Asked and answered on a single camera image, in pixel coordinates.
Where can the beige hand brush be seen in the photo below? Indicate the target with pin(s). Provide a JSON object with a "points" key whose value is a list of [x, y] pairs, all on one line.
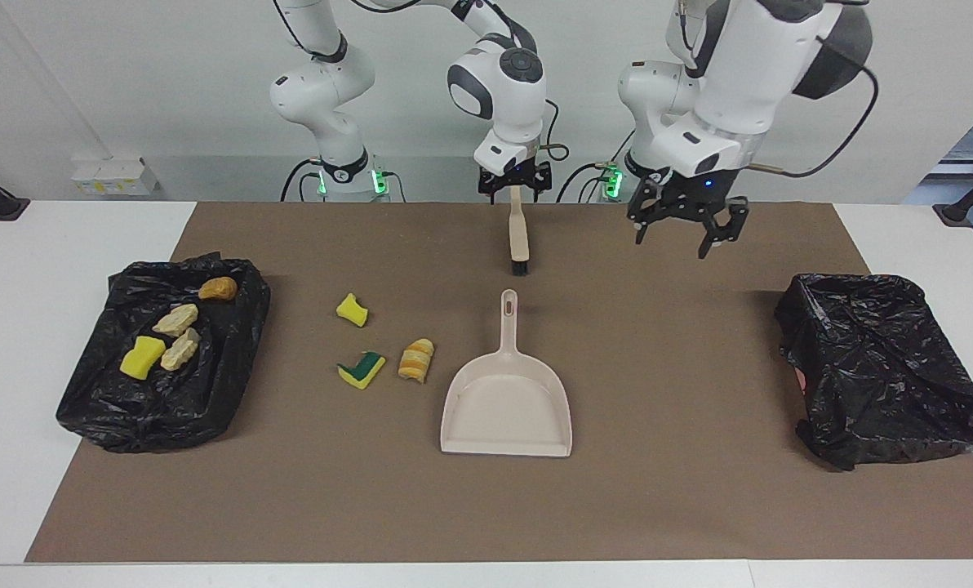
{"points": [[519, 237]]}

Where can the small croissant pastry piece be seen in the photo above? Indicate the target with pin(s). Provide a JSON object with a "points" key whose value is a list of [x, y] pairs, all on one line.
{"points": [[180, 351], [176, 320]]}

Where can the large yellow sponge piece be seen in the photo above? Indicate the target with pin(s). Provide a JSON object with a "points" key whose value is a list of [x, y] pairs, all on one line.
{"points": [[142, 358]]}

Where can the pink bin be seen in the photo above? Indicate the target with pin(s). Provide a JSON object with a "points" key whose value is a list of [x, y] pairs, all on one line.
{"points": [[799, 379]]}

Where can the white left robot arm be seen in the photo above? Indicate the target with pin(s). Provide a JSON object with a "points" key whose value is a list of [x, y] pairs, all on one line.
{"points": [[739, 73]]}

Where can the orange striped croissant roll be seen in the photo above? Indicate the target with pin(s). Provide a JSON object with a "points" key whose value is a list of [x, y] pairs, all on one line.
{"points": [[415, 361]]}

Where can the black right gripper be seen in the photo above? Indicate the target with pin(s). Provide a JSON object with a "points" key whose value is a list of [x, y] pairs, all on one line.
{"points": [[539, 178]]}

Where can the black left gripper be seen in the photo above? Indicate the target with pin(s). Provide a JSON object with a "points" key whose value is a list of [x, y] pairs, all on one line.
{"points": [[690, 200]]}

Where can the brown paper table mat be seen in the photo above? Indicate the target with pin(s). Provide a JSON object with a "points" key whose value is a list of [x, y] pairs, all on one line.
{"points": [[617, 490]]}

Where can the white box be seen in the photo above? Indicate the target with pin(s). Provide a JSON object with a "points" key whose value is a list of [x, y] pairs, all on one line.
{"points": [[115, 175]]}

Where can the beige plastic dustpan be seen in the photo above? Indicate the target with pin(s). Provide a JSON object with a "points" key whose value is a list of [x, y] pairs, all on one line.
{"points": [[503, 408]]}

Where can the green-topped yellow sponge piece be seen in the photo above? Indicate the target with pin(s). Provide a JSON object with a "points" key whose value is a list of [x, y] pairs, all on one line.
{"points": [[362, 371]]}

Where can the small notched yellow sponge piece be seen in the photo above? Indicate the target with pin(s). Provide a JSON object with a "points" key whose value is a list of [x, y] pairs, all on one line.
{"points": [[352, 309]]}

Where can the brown bread nugget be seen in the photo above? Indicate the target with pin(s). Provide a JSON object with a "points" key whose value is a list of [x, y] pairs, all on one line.
{"points": [[218, 288]]}

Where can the black trash bag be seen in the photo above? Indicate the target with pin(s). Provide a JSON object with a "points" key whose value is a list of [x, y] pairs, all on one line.
{"points": [[209, 392], [878, 367]]}

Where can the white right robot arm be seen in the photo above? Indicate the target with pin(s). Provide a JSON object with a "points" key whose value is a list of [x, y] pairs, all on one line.
{"points": [[511, 90]]}

